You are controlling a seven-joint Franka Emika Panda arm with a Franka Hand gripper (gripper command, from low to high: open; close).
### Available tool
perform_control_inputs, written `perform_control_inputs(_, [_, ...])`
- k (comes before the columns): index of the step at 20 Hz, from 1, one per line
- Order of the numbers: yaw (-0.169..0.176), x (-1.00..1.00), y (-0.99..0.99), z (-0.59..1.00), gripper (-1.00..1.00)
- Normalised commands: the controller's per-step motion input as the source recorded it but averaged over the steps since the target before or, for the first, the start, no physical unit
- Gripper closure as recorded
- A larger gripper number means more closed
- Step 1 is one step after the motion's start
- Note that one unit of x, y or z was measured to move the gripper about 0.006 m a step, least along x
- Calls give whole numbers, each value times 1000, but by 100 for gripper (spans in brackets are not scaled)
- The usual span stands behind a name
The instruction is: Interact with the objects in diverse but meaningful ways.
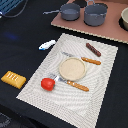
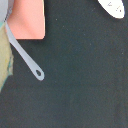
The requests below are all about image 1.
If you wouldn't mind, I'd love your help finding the red toy tomato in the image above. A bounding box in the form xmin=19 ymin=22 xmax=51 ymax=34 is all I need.
xmin=41 ymin=78 xmax=55 ymax=91

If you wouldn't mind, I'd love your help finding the white toy fish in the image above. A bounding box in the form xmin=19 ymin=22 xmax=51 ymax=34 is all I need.
xmin=39 ymin=40 xmax=56 ymax=50

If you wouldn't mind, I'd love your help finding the brown toy sausage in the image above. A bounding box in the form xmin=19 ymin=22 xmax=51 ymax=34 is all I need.
xmin=86 ymin=43 xmax=101 ymax=57

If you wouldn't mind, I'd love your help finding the round wooden plate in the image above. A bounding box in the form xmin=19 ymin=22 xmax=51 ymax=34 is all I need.
xmin=59 ymin=57 xmax=87 ymax=81

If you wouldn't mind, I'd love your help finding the beige woven placemat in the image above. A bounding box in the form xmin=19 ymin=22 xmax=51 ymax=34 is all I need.
xmin=17 ymin=34 xmax=118 ymax=128

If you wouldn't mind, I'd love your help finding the small grey saucepan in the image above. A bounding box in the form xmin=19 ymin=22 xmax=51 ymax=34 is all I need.
xmin=42 ymin=2 xmax=81 ymax=22

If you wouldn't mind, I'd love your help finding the yellow toy bread slice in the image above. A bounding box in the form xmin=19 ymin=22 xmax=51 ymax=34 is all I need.
xmin=1 ymin=71 xmax=26 ymax=89

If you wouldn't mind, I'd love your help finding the large grey pot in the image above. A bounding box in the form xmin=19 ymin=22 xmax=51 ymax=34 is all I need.
xmin=84 ymin=0 xmax=107 ymax=26

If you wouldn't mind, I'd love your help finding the pink toy stove board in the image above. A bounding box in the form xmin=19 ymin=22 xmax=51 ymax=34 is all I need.
xmin=51 ymin=1 xmax=128 ymax=43

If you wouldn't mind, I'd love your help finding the beige bowl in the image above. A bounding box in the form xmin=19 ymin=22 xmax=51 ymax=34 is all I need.
xmin=121 ymin=7 xmax=128 ymax=30

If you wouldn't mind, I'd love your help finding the blue striped cloth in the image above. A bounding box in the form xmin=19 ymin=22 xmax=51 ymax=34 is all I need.
xmin=0 ymin=0 xmax=23 ymax=14

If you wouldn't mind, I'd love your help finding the wooden handled fork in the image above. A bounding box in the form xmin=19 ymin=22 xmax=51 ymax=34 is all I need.
xmin=50 ymin=74 xmax=89 ymax=92

